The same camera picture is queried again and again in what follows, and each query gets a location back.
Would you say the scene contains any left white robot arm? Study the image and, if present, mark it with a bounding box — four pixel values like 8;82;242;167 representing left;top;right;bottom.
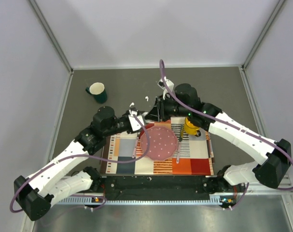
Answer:
12;106;145;221

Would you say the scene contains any left aluminium frame post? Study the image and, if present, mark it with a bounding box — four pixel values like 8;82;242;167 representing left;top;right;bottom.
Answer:
27;0;73;73

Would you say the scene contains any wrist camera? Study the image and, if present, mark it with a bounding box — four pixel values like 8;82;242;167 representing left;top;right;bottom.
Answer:
128;109;146;132
157;76;174;100

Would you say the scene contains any aluminium frame post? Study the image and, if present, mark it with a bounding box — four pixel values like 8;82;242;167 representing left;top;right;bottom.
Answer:
27;0;73;73
242;0;286;71

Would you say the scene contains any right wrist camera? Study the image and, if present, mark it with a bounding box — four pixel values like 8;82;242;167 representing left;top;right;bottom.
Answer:
157;76;174;100

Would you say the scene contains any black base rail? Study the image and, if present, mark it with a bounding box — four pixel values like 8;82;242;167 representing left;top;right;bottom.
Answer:
59;174;293;206

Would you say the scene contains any pink dotted plate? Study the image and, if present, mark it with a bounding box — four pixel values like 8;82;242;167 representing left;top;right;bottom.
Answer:
145;126;178;161

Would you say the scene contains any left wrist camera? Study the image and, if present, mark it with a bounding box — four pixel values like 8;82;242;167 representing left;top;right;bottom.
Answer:
128;109;146;132

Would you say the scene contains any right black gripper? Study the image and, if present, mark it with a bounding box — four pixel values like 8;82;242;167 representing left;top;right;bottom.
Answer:
145;94;190;123

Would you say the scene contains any right aluminium frame post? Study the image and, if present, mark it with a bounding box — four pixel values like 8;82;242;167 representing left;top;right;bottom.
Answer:
242;0;286;71

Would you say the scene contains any dark green mug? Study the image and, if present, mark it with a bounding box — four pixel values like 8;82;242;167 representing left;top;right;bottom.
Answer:
85;82;107;104

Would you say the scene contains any yellow transparent mug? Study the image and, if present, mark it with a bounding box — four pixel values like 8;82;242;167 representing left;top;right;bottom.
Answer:
183;117;201;137

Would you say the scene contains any colourful patchwork placemat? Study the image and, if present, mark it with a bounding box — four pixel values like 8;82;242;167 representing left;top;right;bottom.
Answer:
100;117;214;175

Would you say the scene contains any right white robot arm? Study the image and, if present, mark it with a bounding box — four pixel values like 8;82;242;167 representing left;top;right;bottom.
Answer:
145;81;291;191

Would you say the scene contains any pink handled knife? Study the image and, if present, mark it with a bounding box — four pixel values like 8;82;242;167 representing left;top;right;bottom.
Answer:
176;124;183;164

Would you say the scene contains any pink handled fork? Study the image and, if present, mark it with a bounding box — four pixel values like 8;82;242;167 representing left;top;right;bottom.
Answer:
132;135;139;159

